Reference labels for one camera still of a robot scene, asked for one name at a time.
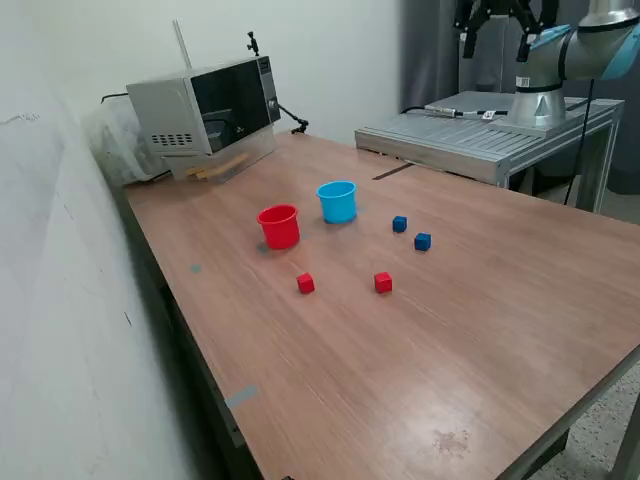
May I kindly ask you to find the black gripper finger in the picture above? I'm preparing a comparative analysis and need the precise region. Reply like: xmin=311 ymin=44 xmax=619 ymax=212
xmin=452 ymin=0 xmax=494 ymax=60
xmin=509 ymin=0 xmax=559 ymax=63

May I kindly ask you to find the aluminium robot base stand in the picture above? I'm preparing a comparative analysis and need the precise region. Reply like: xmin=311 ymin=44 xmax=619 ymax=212
xmin=354 ymin=90 xmax=627 ymax=214

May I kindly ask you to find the black strip on table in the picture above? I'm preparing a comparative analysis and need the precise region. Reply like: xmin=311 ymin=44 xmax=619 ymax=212
xmin=372 ymin=163 xmax=415 ymax=182

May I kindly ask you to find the blue plastic cup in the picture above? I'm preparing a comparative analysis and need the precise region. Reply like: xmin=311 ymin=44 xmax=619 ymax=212
xmin=315 ymin=180 xmax=359 ymax=225

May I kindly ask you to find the clear plastic container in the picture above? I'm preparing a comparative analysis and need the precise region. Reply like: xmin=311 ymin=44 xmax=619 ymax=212
xmin=160 ymin=123 xmax=278 ymax=186

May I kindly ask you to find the red plastic cup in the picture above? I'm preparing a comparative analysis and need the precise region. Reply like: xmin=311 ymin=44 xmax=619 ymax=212
xmin=256 ymin=203 xmax=301 ymax=251

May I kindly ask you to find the long light wooden stick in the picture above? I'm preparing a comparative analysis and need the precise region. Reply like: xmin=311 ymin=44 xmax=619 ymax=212
xmin=184 ymin=152 xmax=251 ymax=177

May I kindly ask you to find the thin white rod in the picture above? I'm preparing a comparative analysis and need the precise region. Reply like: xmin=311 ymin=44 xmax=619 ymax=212
xmin=172 ymin=19 xmax=194 ymax=71

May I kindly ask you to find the silver microwave oven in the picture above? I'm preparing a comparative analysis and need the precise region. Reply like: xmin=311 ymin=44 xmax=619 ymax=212
xmin=125 ymin=55 xmax=282 ymax=158

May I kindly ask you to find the long blue-grey tape strip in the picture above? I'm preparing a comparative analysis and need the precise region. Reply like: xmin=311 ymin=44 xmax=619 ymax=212
xmin=223 ymin=383 xmax=261 ymax=411

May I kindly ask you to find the thin black hanging cable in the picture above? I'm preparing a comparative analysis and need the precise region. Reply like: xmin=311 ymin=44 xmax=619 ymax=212
xmin=564 ymin=77 xmax=598 ymax=207

